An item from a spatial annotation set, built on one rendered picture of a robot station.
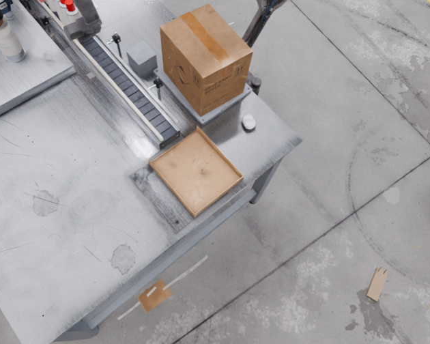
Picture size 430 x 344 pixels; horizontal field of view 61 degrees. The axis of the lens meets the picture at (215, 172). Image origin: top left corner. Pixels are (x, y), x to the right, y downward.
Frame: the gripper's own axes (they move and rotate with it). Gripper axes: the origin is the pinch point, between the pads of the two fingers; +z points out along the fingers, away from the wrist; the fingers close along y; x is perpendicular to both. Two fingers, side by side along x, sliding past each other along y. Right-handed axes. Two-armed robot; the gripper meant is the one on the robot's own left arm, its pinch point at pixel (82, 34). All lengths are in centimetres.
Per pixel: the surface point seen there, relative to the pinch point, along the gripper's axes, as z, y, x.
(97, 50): 0.2, -1.5, 8.7
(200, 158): -39, -4, 66
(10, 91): 2.8, 39.2, 6.0
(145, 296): 16, 48, 132
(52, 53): 6.9, 14.8, 0.4
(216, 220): 1, -7, 116
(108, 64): -5.6, -1.1, 16.2
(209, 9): -38, -40, 18
